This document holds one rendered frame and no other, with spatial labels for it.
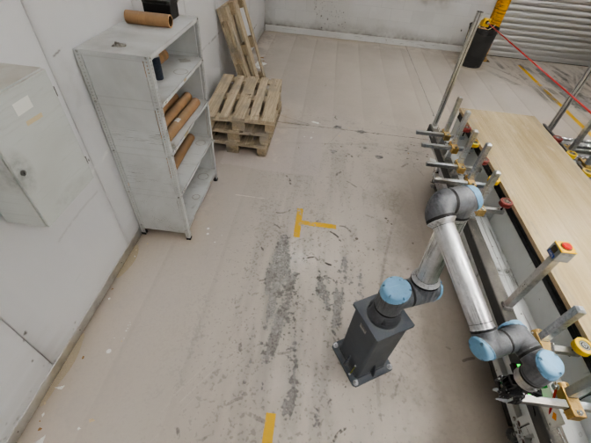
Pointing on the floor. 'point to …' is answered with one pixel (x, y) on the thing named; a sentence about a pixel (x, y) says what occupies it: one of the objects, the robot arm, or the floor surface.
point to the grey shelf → (127, 74)
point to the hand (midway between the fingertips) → (503, 398)
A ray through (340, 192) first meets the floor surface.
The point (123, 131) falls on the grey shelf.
